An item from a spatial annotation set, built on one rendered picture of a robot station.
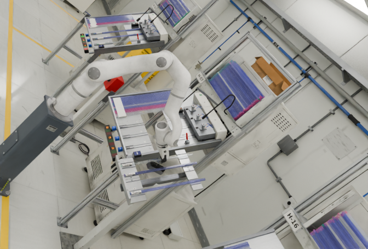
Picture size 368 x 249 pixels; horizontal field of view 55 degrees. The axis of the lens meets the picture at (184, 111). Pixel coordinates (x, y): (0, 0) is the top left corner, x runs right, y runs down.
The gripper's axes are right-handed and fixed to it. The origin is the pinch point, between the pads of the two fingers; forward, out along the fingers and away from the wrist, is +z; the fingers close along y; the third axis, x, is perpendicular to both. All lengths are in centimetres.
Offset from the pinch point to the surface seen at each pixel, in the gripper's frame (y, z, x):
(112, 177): 8.7, 16.1, 33.8
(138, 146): 21.9, 6.7, 11.5
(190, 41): 155, 18, -81
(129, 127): 42.8, 7.2, 12.5
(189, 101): 61, 13, -43
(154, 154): 11.8, 7.3, 2.5
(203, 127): 19.9, 2.9, -37.8
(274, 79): 48, -2, -113
